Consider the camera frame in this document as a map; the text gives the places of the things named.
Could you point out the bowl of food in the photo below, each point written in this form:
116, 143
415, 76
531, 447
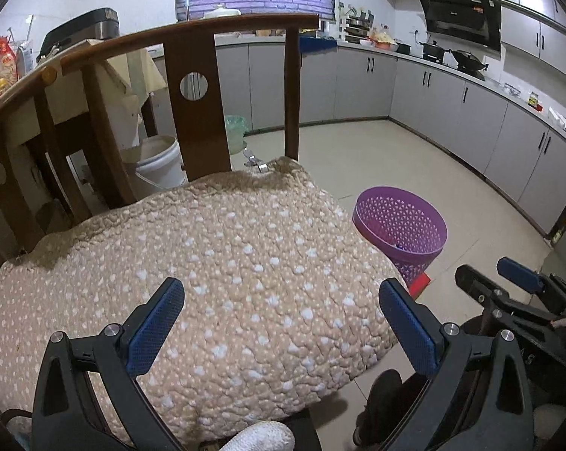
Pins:
384, 40

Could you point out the purple plastic basket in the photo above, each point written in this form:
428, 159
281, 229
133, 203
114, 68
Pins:
419, 263

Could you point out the black range hood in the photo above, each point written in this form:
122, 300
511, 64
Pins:
461, 16

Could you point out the beige quilted seat cushion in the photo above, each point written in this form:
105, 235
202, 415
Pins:
217, 268

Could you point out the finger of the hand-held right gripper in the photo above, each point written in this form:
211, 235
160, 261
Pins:
518, 272
499, 293

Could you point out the grey lower kitchen cabinets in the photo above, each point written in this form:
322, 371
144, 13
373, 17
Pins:
489, 122

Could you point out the blue cloth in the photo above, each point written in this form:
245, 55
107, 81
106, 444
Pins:
318, 44

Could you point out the metal clip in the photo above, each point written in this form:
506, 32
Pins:
257, 162

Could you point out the brown wooden chair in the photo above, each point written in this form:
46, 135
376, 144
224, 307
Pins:
193, 127

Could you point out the beige tablecloth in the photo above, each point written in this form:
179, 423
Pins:
132, 75

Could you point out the green bag bin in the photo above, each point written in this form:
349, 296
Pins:
236, 131

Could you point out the grey kitchen cabinets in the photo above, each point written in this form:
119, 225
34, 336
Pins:
489, 122
536, 37

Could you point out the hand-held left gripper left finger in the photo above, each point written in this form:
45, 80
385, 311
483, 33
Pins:
153, 324

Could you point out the red flat sheet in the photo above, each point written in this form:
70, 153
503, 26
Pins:
419, 285

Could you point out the black cooking pot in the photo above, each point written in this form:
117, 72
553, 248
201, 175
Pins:
433, 50

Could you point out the large white plastic bucket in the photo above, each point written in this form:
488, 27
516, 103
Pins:
158, 164

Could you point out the grey upper kitchen cabinets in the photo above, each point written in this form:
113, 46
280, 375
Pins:
536, 37

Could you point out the white lidded pot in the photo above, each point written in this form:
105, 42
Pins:
221, 11

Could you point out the black wok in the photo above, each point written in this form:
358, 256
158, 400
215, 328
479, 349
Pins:
468, 58

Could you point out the black kitchen appliance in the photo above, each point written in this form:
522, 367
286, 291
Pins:
90, 26

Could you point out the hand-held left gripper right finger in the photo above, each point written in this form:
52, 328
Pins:
407, 324

